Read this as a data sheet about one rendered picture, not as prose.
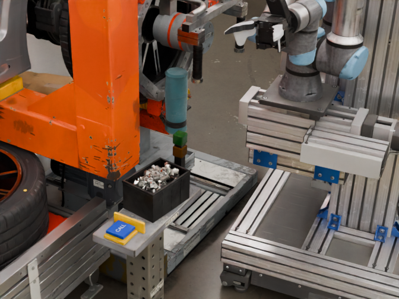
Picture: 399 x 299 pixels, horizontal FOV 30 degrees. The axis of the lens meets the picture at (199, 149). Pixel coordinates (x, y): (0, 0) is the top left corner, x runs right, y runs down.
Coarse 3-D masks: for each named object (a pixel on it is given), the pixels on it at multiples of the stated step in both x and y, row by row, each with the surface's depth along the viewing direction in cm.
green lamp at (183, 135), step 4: (176, 132) 261; (180, 132) 262; (184, 132) 262; (176, 136) 260; (180, 136) 259; (184, 136) 260; (176, 140) 261; (180, 140) 260; (184, 140) 261; (176, 144) 262; (180, 144) 261
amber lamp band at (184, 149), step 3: (174, 147) 263; (177, 147) 263; (183, 147) 263; (186, 147) 264; (174, 150) 263; (177, 150) 263; (180, 150) 262; (183, 150) 263; (186, 150) 265; (174, 153) 264; (177, 153) 263; (180, 153) 262; (183, 153) 264; (186, 153) 266; (177, 156) 264; (180, 156) 263; (183, 156) 264
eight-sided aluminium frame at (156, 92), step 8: (144, 8) 270; (192, 8) 313; (144, 16) 272; (184, 56) 316; (192, 56) 314; (184, 64) 318; (144, 80) 284; (160, 80) 307; (144, 88) 287; (152, 88) 292; (160, 88) 300; (144, 96) 299; (152, 96) 294; (160, 96) 298
